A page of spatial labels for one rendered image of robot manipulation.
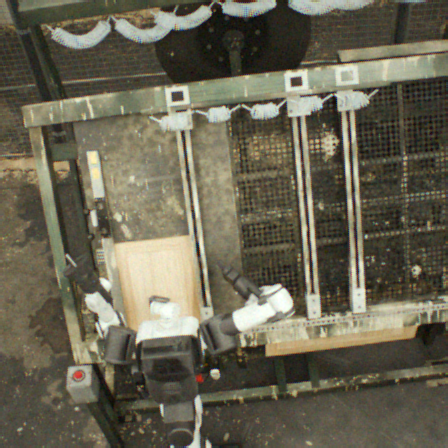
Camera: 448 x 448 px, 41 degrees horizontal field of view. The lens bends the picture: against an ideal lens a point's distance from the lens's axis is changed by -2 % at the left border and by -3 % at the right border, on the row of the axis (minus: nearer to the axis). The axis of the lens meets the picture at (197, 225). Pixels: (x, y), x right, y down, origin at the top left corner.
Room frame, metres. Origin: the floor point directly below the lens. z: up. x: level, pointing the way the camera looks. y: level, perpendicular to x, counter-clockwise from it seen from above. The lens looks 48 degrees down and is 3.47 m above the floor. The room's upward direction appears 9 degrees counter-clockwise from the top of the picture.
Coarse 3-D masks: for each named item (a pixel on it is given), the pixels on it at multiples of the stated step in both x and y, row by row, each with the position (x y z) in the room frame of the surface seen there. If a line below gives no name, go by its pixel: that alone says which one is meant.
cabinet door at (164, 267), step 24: (144, 240) 1.93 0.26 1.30; (168, 240) 1.91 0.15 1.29; (120, 264) 1.88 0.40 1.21; (144, 264) 1.87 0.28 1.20; (168, 264) 1.85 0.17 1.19; (192, 264) 1.84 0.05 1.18; (144, 288) 1.80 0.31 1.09; (168, 288) 1.79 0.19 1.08; (192, 288) 1.77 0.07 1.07; (144, 312) 1.73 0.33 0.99; (192, 312) 1.70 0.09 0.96
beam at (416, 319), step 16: (384, 304) 1.61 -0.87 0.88; (400, 304) 1.59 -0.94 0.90; (416, 304) 1.56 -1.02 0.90; (432, 304) 1.55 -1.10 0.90; (288, 320) 1.60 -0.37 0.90; (304, 320) 1.59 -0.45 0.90; (368, 320) 1.55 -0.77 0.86; (384, 320) 1.54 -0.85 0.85; (400, 320) 1.53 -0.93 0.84; (416, 320) 1.52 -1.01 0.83; (432, 320) 1.50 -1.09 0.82; (96, 336) 1.71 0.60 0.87; (240, 336) 1.59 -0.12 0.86; (256, 336) 1.58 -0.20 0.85; (272, 336) 1.57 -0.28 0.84; (288, 336) 1.55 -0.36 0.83; (304, 336) 1.54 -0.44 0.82; (320, 336) 1.53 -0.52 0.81; (80, 352) 1.64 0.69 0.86; (96, 352) 1.63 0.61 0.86
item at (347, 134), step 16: (336, 80) 2.14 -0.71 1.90; (352, 80) 2.14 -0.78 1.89; (352, 112) 2.09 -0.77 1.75; (352, 128) 2.05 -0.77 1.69; (352, 144) 2.01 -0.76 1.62; (352, 160) 1.98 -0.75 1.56; (352, 176) 1.96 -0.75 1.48; (352, 192) 1.90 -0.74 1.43; (352, 208) 1.88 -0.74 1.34; (352, 224) 1.81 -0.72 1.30; (352, 240) 1.77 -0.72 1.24; (352, 256) 1.73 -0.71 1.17; (352, 272) 1.68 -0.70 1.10; (352, 288) 1.64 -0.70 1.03; (352, 304) 1.60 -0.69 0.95
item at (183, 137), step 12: (168, 96) 2.20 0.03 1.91; (180, 120) 2.04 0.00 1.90; (180, 132) 2.14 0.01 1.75; (180, 144) 2.11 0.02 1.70; (180, 156) 2.08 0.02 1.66; (192, 156) 2.07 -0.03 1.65; (192, 168) 2.04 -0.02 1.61; (192, 180) 2.01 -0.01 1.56; (192, 192) 2.00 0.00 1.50; (192, 204) 1.98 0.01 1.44; (192, 216) 1.93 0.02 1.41; (192, 228) 1.89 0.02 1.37; (192, 240) 1.86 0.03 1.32; (204, 252) 1.83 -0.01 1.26; (204, 264) 1.79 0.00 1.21; (204, 276) 1.76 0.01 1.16; (204, 288) 1.73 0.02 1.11; (204, 300) 1.72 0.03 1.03; (204, 312) 1.66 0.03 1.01
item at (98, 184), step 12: (96, 156) 2.15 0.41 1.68; (96, 180) 2.09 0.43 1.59; (96, 192) 2.06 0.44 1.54; (108, 216) 2.00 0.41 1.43; (108, 240) 1.94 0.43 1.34; (108, 252) 1.90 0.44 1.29; (108, 264) 1.87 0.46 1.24; (108, 276) 1.84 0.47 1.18; (120, 288) 1.80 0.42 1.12; (120, 300) 1.77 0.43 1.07
